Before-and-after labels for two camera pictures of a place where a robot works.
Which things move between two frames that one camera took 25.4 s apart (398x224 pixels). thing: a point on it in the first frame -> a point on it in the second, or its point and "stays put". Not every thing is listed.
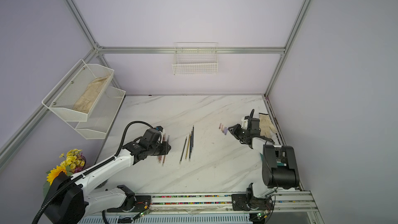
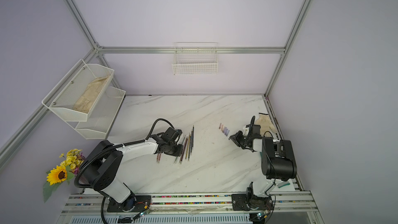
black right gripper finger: [236, 129] -> [239, 138]
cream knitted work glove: [266, 127] stays put
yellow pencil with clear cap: [187, 147] stays put
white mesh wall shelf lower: [102, 115] stays put
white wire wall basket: [196, 58] stays put
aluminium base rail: [289, 207] stays put
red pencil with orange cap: [165, 155] -> [158, 157]
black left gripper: [165, 150] -> [179, 151]
